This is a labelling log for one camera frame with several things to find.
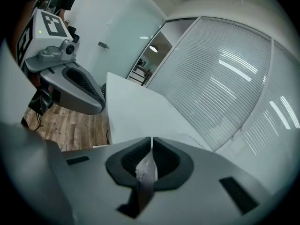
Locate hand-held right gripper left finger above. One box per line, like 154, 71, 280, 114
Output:
62, 136, 152, 225

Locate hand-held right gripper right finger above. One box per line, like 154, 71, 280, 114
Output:
140, 136, 276, 225

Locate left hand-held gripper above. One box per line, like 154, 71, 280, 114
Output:
16, 8, 106, 116

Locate dark framed table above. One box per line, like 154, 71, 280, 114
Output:
128, 63, 154, 87

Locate wide white window blind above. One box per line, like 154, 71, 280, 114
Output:
147, 16, 274, 152

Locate narrow white window blind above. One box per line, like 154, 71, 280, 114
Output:
239, 40, 300, 158

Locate black cable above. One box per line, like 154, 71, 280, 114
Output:
34, 111, 45, 130

